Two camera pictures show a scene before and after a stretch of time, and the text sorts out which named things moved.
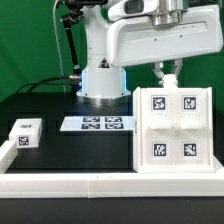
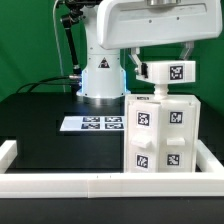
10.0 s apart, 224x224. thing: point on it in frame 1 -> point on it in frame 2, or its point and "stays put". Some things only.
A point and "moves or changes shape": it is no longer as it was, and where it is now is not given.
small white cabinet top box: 26,132 -> 170,72
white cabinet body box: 173,130 moves or changes shape
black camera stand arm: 68,20 stays put
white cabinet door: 192,127 -> 176,137
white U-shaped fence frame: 32,185 stays put
